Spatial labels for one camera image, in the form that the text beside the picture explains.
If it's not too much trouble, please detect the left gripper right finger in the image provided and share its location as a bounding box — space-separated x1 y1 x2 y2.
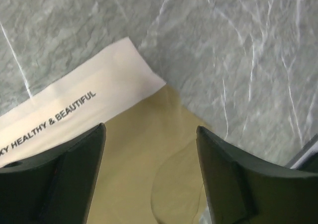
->
196 126 318 224

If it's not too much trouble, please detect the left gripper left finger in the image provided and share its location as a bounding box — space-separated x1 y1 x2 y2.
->
0 123 106 224

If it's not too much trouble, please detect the khaki underwear white waistband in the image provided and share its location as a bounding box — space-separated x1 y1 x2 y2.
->
0 38 207 224

